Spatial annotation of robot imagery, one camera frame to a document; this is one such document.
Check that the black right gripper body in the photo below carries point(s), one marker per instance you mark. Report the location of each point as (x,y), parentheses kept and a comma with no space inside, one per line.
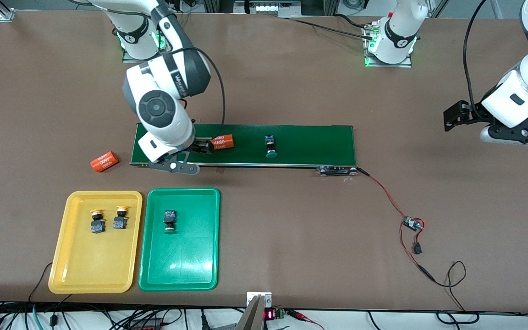
(199,147)

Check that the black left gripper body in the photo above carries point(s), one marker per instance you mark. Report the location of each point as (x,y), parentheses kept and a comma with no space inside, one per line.
(473,112)

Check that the orange 4680 cylinder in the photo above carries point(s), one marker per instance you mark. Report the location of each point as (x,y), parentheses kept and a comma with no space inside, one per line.
(224,142)
(104,162)

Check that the green push button switch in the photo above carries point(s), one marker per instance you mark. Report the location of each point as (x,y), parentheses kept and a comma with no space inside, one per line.
(170,221)
(271,146)

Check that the yellow push button switch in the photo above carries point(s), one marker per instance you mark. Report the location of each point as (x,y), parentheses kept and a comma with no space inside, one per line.
(120,222)
(98,225)

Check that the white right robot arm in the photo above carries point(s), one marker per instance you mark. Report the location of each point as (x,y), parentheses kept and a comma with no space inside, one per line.
(158,107)

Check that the green conveyor belt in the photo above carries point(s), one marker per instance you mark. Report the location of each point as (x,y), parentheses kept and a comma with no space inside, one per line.
(310,144)

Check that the small green circuit board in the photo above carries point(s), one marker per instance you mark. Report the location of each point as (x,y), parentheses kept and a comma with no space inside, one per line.
(413,224)

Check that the green plastic tray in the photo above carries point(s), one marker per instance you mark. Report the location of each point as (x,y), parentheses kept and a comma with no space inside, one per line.
(186,256)

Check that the small black connector plug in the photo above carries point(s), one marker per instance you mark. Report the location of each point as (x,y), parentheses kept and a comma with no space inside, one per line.
(417,249)

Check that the metal equipment rack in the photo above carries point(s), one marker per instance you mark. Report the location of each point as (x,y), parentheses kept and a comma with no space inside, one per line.
(268,8)

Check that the yellow plastic tray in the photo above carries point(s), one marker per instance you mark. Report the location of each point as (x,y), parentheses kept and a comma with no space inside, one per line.
(94,261)

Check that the red digit display module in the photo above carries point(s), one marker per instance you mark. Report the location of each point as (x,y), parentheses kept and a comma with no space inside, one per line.
(269,315)

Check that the orange power strip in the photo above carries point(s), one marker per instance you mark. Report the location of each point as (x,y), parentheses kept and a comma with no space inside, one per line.
(147,326)

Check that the red clip lead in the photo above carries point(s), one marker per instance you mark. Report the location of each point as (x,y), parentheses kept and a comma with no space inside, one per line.
(300,315)

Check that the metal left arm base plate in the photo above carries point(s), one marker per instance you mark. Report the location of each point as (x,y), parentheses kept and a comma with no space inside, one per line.
(390,65)

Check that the grey metal camera bracket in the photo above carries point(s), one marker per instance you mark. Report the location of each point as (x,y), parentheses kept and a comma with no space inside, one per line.
(257,316)

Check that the aluminium frame profile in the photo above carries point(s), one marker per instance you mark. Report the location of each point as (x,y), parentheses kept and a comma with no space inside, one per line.
(6,13)

